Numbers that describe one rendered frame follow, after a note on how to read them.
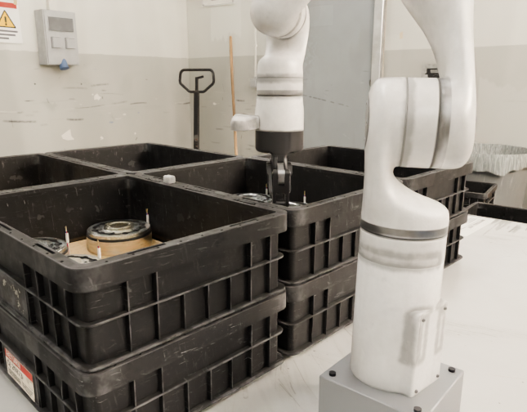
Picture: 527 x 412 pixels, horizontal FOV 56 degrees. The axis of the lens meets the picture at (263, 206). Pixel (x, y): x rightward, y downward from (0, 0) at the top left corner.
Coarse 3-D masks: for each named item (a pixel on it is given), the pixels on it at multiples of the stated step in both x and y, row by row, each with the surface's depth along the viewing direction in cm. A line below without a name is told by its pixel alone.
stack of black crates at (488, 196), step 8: (472, 184) 253; (480, 184) 251; (488, 184) 249; (496, 184) 245; (472, 192) 228; (480, 192) 252; (488, 192) 227; (464, 200) 230; (472, 200) 228; (480, 200) 226; (488, 200) 236
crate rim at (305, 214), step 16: (224, 160) 108; (240, 160) 110; (256, 160) 110; (144, 176) 90; (352, 176) 92; (224, 192) 77; (352, 192) 77; (288, 208) 67; (304, 208) 67; (320, 208) 70; (336, 208) 72; (352, 208) 76; (288, 224) 67; (304, 224) 68
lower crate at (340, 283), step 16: (336, 272) 75; (352, 272) 79; (288, 288) 69; (304, 288) 70; (320, 288) 73; (336, 288) 78; (352, 288) 82; (288, 304) 71; (304, 304) 73; (320, 304) 76; (336, 304) 78; (352, 304) 81; (288, 320) 72; (304, 320) 72; (320, 320) 77; (336, 320) 80; (352, 320) 82; (288, 336) 72; (304, 336) 74; (320, 336) 77; (288, 352) 72
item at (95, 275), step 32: (32, 192) 79; (192, 192) 78; (0, 224) 60; (256, 224) 61; (32, 256) 52; (64, 256) 49; (128, 256) 49; (160, 256) 51; (192, 256) 54; (64, 288) 47; (96, 288) 47
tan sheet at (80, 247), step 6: (84, 240) 86; (156, 240) 86; (72, 246) 83; (78, 246) 83; (84, 246) 83; (72, 252) 80; (78, 252) 80; (84, 252) 80; (90, 252) 80; (102, 258) 77
